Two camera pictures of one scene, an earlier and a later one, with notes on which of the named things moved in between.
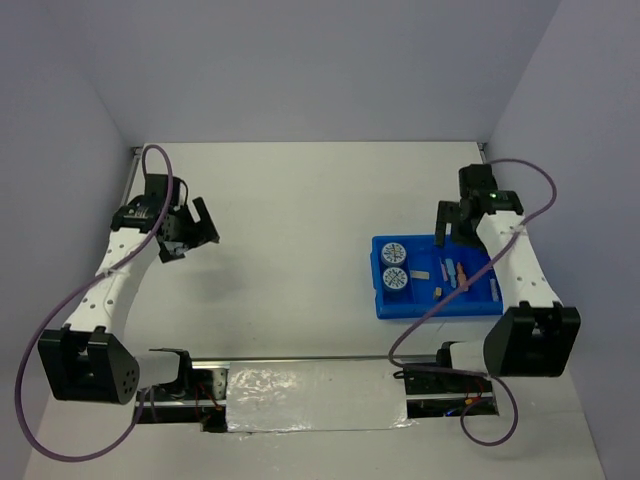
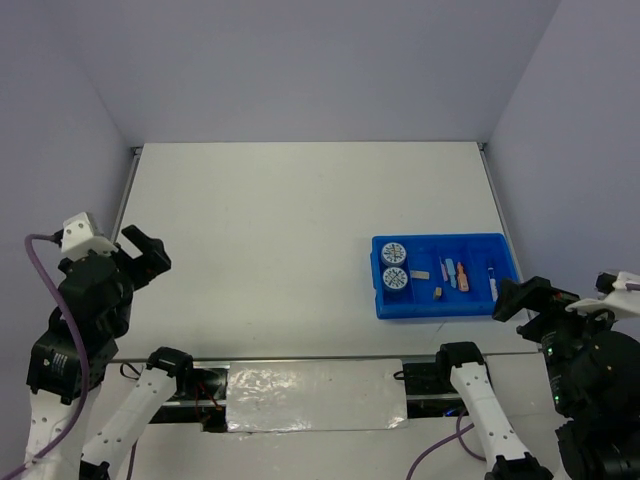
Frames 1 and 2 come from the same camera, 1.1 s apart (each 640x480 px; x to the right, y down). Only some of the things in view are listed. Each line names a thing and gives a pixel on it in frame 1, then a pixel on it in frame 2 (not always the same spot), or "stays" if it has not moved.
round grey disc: (395, 279) stays
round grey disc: (393, 254) stays
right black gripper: (449, 212) to (533, 290)
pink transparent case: (443, 270) stays
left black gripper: (202, 230) to (153, 261)
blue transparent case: (452, 272) stays
